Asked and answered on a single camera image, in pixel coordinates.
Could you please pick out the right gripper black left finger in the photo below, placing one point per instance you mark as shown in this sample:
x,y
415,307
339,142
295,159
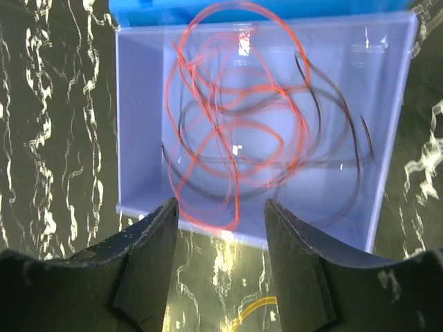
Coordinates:
x,y
119,284

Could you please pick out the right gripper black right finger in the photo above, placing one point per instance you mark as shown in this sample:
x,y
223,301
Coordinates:
x,y
323,284

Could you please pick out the lavender plastic tray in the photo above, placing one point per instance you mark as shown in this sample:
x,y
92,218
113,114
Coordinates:
x,y
224,117

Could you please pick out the blue plastic bin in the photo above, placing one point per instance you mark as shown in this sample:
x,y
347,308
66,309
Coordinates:
x,y
164,13

